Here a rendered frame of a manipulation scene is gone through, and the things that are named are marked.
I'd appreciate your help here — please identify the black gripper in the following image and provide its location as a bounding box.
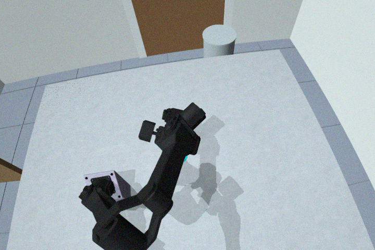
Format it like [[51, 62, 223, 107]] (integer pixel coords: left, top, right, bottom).
[[139, 120, 201, 155]]

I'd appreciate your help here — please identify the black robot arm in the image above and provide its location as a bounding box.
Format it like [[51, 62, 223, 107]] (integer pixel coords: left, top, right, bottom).
[[79, 102, 206, 250]]

